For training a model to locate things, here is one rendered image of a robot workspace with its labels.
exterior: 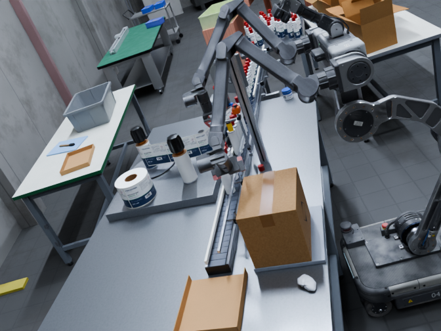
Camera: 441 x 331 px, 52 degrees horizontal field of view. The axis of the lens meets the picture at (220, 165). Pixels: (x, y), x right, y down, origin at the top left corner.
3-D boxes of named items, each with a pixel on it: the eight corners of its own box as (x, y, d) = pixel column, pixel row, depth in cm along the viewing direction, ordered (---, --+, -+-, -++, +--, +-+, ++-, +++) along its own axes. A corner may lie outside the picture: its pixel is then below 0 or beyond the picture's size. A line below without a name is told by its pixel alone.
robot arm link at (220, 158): (228, 161, 177) (224, 148, 179) (211, 166, 178) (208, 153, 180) (231, 166, 183) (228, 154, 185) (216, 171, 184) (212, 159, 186)
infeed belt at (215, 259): (246, 109, 334) (245, 104, 332) (257, 106, 332) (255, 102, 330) (210, 273, 197) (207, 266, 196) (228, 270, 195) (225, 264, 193)
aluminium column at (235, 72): (261, 159, 267) (225, 53, 235) (268, 158, 266) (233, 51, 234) (260, 163, 264) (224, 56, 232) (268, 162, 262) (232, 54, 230)
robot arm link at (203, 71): (231, 6, 224) (234, 15, 234) (221, 2, 225) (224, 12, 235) (199, 87, 223) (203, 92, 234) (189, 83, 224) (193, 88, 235)
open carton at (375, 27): (336, 48, 398) (327, 6, 381) (391, 27, 396) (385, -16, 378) (354, 60, 361) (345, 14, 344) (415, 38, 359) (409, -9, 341)
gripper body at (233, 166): (213, 164, 192) (209, 158, 185) (236, 156, 191) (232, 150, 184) (217, 178, 190) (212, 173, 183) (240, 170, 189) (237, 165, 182)
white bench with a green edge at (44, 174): (105, 163, 552) (74, 104, 514) (162, 144, 542) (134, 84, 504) (62, 271, 387) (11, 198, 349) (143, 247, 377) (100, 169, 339)
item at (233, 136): (235, 152, 275) (224, 123, 266) (243, 150, 274) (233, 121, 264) (234, 156, 271) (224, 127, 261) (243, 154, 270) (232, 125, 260)
